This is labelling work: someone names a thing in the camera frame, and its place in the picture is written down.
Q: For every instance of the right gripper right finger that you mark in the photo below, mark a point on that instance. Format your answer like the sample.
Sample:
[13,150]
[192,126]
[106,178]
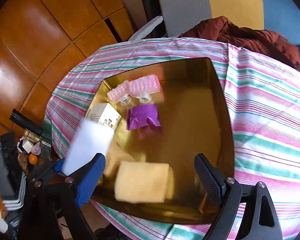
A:
[259,220]

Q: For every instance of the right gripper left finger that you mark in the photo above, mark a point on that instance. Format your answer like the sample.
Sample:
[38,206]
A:
[51,195]

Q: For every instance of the white sponge block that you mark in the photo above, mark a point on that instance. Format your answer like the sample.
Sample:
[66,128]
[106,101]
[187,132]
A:
[90,139]

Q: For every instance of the grey printed carton box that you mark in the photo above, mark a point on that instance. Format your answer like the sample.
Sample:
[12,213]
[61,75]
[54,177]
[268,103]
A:
[104,114]

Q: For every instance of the purple foil packet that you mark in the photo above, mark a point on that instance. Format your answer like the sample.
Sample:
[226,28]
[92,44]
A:
[142,116]

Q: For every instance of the orange fruit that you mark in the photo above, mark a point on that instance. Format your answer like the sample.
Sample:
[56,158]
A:
[33,159]

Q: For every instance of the striped pink green tablecloth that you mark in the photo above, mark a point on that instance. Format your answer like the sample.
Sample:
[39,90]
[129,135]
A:
[262,96]

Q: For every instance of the gold metal tin tray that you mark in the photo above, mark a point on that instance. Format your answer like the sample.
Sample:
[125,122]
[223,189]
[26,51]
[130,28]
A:
[194,119]

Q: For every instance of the dark red jacket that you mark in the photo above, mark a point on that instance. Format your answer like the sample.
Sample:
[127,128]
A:
[265,42]

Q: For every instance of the grey yellow blue chair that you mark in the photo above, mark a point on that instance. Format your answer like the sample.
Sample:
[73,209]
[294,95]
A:
[171,18]

